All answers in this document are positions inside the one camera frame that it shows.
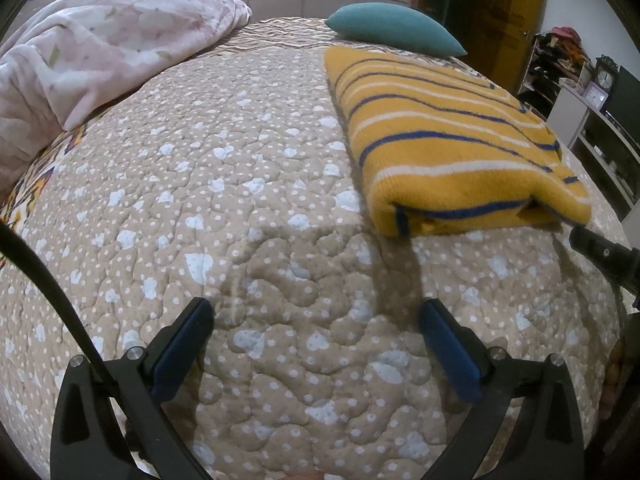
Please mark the white television stand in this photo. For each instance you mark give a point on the white television stand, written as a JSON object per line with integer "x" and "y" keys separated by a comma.
{"x": 610, "y": 160}

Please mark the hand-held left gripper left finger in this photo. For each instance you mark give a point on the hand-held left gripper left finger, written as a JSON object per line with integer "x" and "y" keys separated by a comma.
{"x": 177, "y": 355}

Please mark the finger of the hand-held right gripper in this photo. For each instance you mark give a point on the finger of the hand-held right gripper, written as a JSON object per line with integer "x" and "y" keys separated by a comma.
{"x": 607, "y": 257}

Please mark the black ornate clock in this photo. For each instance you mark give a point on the black ornate clock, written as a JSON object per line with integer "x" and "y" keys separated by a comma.
{"x": 606, "y": 77}

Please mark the black television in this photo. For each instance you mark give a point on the black television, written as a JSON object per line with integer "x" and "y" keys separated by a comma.
{"x": 625, "y": 105}

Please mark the small pink clock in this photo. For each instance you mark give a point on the small pink clock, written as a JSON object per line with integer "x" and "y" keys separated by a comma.
{"x": 595, "y": 96}

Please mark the wooden door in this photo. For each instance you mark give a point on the wooden door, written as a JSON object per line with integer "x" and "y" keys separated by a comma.
{"x": 505, "y": 20}

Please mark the teal pillow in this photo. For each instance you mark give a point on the teal pillow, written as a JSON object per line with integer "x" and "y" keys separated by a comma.
{"x": 395, "y": 27}

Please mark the yellow striped sweater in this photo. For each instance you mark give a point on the yellow striped sweater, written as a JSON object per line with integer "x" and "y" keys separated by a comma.
{"x": 440, "y": 145}

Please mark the beige dotted quilt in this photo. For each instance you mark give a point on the beige dotted quilt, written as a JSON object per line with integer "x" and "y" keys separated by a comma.
{"x": 240, "y": 185}

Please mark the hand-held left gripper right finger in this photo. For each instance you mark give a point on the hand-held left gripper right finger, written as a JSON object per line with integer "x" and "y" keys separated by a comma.
{"x": 450, "y": 350}

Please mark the white cabinet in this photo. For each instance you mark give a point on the white cabinet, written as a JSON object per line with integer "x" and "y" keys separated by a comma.
{"x": 570, "y": 115}

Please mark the pink floral blanket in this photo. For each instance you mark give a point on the pink floral blanket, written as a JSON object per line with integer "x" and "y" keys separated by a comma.
{"x": 100, "y": 50}

